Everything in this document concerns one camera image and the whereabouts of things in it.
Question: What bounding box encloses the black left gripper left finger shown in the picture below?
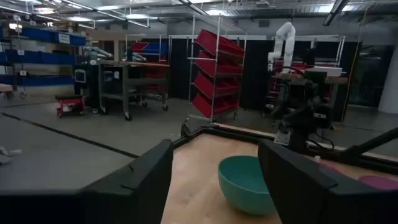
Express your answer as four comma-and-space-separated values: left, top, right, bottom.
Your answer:
79, 139, 174, 224

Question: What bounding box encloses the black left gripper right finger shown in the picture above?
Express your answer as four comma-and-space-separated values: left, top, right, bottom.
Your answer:
257, 139, 346, 224

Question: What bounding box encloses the teal plastic bowl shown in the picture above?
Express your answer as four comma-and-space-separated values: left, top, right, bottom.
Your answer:
217, 155, 277, 216

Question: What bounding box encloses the purple plastic bowl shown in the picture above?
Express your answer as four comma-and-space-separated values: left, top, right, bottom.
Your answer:
357, 175, 398, 191

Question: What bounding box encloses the blue bin shelf unit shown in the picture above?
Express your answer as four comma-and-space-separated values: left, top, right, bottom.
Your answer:
0, 26, 88, 88

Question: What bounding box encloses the grey wheeled workbench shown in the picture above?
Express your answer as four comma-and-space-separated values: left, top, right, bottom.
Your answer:
98, 60, 170, 121

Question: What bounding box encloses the red plastic storage bin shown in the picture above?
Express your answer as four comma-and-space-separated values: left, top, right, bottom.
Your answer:
194, 51, 244, 78
192, 92, 239, 119
195, 29, 246, 57
193, 73, 242, 99

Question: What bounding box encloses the red rolling stool cart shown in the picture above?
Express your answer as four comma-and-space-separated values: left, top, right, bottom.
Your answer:
55, 94, 86, 118

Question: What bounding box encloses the black cabinet with screen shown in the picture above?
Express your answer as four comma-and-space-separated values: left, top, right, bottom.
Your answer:
73, 63, 100, 110

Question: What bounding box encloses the black aluminium table frame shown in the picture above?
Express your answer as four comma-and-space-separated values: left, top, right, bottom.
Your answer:
172, 124, 398, 175

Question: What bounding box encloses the yellow hanging cable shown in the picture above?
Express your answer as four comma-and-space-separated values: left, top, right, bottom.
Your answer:
341, 9, 368, 127

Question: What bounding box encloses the white wire bin rack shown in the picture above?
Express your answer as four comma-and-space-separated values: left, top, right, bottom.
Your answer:
186, 15, 248, 125

